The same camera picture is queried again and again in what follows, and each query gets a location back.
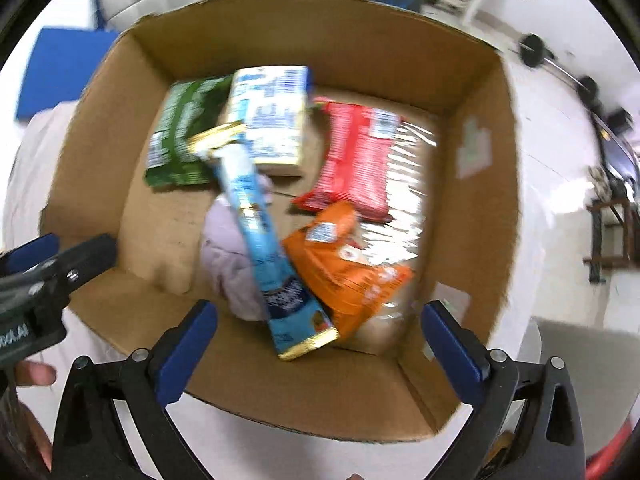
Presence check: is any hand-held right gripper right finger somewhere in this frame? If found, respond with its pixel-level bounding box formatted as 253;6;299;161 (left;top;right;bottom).
420;300;587;480

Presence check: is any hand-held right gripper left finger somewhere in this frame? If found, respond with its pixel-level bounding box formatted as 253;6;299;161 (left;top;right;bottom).
50;300;218;480

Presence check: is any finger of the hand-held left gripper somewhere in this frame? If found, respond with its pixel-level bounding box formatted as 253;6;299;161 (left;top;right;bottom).
0;233;60;276
20;233;119;306

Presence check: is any cardboard box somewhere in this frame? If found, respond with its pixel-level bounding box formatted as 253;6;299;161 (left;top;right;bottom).
40;0;523;443

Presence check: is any lavender sock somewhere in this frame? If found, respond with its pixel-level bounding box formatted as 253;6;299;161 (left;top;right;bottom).
202;177;276;322

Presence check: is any long blue snack packet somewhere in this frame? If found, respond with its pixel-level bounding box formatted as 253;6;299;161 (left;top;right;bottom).
192;125;340;361

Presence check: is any orange snack packet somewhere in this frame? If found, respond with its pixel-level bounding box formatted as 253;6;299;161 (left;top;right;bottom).
282;201;416;336

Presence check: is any green snack packet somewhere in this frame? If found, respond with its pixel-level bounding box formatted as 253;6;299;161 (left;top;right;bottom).
144;76;236;188

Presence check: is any red snack packet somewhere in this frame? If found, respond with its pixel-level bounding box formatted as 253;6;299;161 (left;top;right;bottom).
292;100;403;223

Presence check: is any white and blue carton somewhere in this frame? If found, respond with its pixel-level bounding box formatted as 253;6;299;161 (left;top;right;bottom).
222;65;313;176

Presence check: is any person's left hand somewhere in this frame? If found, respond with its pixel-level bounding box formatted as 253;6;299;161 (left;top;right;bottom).
0;361;57;473

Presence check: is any grey office chair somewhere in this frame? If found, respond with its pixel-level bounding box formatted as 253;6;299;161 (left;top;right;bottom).
520;317;640;461

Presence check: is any blue foam mat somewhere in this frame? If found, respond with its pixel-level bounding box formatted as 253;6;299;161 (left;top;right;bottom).
15;27;121;122

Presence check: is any dark wooden chair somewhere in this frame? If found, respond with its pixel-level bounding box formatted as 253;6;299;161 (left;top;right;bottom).
584;194;637;282

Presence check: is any orange bag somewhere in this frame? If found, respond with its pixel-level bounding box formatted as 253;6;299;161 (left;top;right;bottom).
585;422;640;480

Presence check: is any black treadmill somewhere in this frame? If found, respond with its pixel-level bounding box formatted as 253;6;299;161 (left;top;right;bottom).
592;110;640;183

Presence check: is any black speaker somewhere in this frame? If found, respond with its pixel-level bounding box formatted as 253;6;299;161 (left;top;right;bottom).
607;109;636;137

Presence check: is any short barbell with black plates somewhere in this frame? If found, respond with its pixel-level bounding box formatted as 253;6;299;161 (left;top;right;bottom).
515;34;601;103

